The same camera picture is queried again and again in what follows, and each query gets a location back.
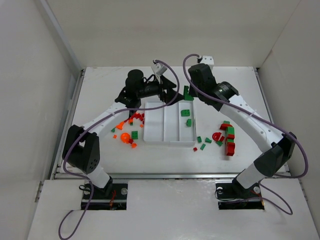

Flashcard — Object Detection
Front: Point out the large green lego assembly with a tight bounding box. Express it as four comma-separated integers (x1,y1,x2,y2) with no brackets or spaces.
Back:
183,85,194,101

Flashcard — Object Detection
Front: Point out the red green lego tower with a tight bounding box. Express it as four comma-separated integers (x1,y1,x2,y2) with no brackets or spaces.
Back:
219,121,236,157

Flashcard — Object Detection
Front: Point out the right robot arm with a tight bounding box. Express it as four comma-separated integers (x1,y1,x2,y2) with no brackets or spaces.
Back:
188,63,296,198

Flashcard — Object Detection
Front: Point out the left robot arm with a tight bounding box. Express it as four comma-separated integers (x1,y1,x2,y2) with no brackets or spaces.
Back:
62,69,183,196

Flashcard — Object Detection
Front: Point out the white three-compartment tray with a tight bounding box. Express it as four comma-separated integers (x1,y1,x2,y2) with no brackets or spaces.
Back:
143,100,196,147

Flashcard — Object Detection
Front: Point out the red lego pile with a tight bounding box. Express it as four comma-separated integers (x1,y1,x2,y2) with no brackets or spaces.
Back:
129,112,145,125

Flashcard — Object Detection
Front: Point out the orange cone lego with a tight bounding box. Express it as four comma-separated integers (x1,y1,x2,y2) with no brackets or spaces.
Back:
115,121,126,130

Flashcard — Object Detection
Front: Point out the green square lego plate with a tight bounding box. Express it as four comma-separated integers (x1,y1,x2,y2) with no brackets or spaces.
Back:
131,130,139,140

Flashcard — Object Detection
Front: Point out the orange dome lego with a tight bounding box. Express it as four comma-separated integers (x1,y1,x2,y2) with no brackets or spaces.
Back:
120,132,131,144

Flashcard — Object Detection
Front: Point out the red semicircle lego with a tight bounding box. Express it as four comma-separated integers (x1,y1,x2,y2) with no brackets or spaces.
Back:
212,132,225,142

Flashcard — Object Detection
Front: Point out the green sloped lego piece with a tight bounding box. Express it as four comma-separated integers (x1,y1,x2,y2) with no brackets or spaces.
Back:
205,137,212,144

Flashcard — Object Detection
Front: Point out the small green lego brick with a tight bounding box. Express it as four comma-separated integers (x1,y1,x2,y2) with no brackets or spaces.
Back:
216,141,223,147

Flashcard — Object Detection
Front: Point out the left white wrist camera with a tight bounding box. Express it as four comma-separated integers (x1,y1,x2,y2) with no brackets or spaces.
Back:
151,59,168,77

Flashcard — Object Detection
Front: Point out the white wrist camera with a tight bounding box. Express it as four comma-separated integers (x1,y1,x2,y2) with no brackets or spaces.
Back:
151,59,168,77
197,55,215,66

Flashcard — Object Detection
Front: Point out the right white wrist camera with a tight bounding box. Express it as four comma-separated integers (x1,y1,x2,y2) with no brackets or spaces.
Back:
197,55,215,66

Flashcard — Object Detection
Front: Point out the aluminium rail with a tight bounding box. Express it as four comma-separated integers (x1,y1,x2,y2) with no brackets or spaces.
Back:
49,172,292,180

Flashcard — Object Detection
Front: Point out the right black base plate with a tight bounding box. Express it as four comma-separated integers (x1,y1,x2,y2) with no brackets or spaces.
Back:
214,182,265,210

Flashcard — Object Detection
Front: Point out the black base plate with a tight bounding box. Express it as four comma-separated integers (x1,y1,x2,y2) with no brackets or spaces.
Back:
78,182,129,211
214,182,265,210

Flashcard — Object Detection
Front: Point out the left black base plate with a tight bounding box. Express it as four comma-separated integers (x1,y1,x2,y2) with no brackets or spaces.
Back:
78,182,129,211

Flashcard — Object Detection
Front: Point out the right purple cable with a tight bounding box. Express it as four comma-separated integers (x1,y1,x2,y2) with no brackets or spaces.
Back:
182,53,310,216

